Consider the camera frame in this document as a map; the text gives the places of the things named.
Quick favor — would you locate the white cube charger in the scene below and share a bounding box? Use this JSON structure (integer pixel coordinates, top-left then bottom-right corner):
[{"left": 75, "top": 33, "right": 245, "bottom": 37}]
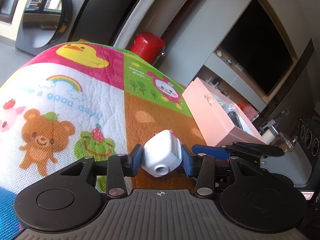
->
[{"left": 141, "top": 129, "right": 182, "bottom": 178}]

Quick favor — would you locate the pink cardboard box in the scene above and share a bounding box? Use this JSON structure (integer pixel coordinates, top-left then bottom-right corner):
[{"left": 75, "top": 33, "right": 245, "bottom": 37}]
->
[{"left": 182, "top": 78, "right": 265, "bottom": 147}]

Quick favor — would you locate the clear plastic bag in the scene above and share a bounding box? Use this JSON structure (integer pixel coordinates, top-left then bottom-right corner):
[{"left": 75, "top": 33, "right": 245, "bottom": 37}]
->
[{"left": 215, "top": 97, "right": 243, "bottom": 129}]

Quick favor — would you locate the colourful cartoon play mat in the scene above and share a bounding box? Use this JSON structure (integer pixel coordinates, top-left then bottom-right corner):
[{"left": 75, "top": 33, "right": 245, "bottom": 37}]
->
[{"left": 0, "top": 39, "right": 221, "bottom": 230}]

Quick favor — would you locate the black television screen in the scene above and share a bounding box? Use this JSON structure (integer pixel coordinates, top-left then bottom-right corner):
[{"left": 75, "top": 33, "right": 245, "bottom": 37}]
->
[{"left": 221, "top": 0, "right": 293, "bottom": 95}]

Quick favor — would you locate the red cylindrical canister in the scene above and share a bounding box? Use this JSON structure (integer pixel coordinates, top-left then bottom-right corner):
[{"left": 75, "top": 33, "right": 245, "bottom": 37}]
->
[{"left": 130, "top": 32, "right": 165, "bottom": 65}]

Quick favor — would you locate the grey washing machine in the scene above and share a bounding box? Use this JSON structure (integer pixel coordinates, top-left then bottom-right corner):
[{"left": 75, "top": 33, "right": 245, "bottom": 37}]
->
[{"left": 15, "top": 0, "right": 86, "bottom": 55}]

